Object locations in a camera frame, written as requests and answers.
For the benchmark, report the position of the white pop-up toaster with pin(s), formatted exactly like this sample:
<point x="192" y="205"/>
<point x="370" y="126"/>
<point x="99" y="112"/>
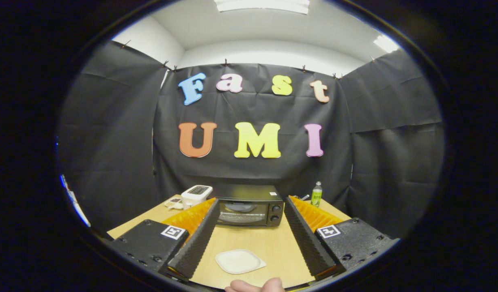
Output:
<point x="194" y="196"/>

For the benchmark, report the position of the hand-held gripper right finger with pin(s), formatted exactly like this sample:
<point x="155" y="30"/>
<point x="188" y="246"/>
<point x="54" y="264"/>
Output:
<point x="305" y="243"/>

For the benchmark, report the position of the black toaster oven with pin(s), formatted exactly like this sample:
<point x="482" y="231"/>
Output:
<point x="248" y="194"/>

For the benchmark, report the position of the white plastic plate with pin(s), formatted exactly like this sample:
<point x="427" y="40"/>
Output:
<point x="240" y="261"/>

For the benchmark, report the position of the green drink bottle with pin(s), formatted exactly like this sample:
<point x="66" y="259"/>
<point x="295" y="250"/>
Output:
<point x="316" y="196"/>

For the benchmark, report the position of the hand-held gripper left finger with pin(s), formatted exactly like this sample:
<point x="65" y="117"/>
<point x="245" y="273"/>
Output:
<point x="195" y="243"/>

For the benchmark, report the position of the small ceiling light panel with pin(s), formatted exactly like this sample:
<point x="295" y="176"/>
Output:
<point x="385" y="44"/>

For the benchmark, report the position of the long ceiling light panel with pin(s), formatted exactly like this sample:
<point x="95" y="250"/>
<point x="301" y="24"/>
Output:
<point x="263" y="5"/>

